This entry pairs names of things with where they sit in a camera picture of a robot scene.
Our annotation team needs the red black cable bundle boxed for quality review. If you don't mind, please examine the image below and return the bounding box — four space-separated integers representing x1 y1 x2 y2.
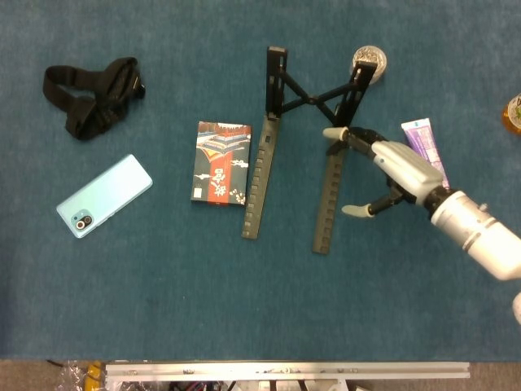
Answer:
169 380 229 391

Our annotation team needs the aluminium profile rail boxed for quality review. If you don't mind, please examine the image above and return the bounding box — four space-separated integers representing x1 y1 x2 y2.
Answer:
104 361 471 382

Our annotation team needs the light blue smartphone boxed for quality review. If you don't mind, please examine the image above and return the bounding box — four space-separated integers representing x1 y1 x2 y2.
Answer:
55 153 154 239

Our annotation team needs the yellow object under table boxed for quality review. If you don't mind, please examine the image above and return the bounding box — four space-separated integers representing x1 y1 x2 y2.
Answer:
85 361 103 391

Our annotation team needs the dark patterned red-striped book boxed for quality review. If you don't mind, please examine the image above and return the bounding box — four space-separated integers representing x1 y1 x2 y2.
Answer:
190 121 253 208

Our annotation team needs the black strap waist bag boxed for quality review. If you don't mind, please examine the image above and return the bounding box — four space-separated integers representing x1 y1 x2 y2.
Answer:
42 56 147 142

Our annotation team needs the black folding laptop stand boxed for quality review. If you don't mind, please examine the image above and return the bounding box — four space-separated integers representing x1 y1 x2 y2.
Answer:
241 46 378 256

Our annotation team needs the purple white toothpaste tube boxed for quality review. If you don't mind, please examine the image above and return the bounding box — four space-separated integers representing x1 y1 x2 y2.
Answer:
401 117 451 189

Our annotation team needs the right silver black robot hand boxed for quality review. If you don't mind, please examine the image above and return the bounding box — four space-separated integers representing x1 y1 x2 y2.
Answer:
322 125 444 219

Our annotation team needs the amber bottle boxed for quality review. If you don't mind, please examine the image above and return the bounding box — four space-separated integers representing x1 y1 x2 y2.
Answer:
501 92 521 136

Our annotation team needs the clear crumpled plastic bag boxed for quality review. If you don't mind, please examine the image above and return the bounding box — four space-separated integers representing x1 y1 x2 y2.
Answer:
55 362 89 391

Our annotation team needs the clear jar of metal clips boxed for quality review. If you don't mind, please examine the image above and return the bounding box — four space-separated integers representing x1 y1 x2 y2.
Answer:
350 45 388 86

